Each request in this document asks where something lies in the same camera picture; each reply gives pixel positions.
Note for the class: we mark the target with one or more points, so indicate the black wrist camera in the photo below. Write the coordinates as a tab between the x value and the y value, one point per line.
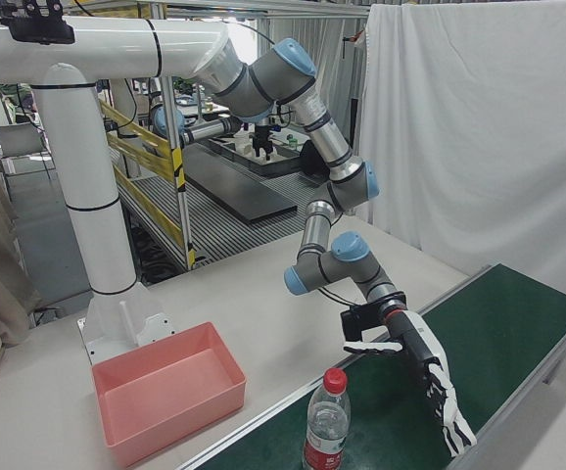
359	323

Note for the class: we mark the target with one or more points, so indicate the black office chair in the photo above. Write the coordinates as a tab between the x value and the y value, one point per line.
312	161

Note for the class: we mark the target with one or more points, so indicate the yellow safety railing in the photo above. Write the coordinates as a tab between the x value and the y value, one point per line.
165	156

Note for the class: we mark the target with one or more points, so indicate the distant silver blue robot arm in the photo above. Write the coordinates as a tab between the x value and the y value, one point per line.
204	129

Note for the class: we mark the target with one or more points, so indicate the black overhead camera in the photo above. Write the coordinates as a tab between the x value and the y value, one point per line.
35	24

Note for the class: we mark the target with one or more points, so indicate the white folding chair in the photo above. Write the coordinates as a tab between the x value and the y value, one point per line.
18	144

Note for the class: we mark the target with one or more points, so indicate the white tubular robot stand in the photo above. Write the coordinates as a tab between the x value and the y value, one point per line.
92	196

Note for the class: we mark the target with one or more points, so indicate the clear water bottle red cap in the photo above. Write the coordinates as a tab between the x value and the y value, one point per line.
327	421

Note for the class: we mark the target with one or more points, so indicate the distant black robot gripper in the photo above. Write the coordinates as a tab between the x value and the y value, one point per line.
262	142

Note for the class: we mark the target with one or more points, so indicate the green conveyor belt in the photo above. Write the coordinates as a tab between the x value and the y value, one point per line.
410	382

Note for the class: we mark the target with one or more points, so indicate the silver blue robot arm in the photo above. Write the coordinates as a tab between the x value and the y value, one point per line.
327	132

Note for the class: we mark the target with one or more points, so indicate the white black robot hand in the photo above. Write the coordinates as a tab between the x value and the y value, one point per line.
425	347

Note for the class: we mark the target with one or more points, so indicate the pink plastic basket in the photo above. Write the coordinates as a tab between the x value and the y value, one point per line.
165	391

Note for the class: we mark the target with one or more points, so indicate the white curtain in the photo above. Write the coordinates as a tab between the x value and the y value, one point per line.
484	137

